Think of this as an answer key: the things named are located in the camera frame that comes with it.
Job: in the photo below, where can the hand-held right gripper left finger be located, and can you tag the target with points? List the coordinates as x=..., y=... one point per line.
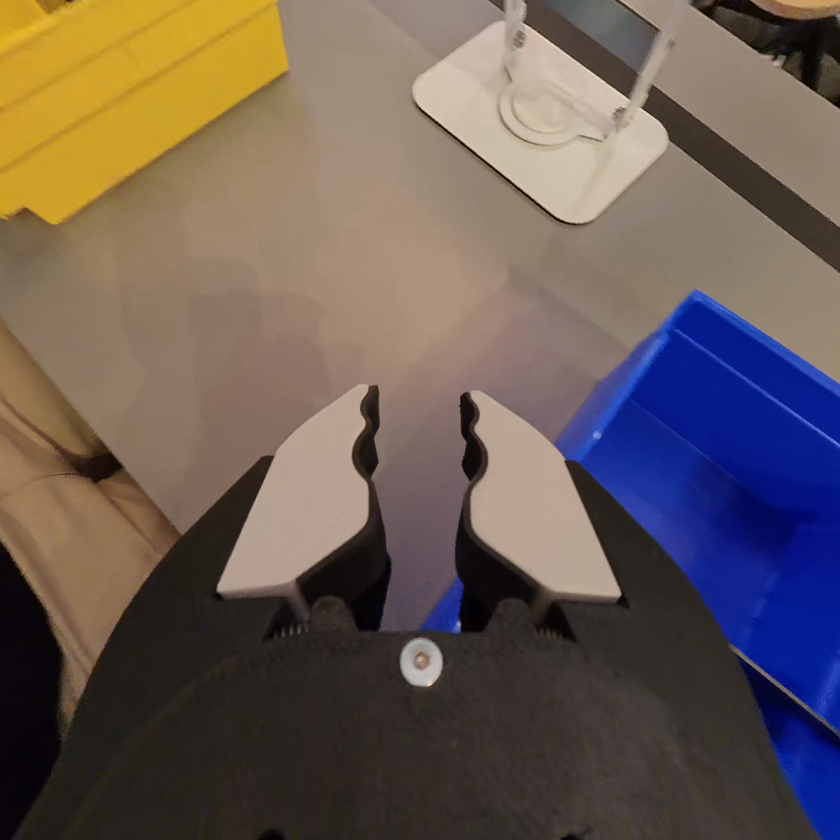
x=302, y=512

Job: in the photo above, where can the white stand with clear arms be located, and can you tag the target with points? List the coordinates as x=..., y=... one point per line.
x=590, y=170

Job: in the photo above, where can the person's black jacket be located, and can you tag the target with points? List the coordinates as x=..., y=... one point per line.
x=19, y=656

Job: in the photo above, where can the yellow plastic bin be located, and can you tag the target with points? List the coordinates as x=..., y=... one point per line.
x=131, y=98

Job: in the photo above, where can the blue plastic bin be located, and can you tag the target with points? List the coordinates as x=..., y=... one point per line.
x=722, y=492

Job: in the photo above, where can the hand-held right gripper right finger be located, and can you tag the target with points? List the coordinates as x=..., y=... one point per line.
x=538, y=518

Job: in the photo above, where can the person's leg in beige trousers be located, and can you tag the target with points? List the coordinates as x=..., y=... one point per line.
x=52, y=525

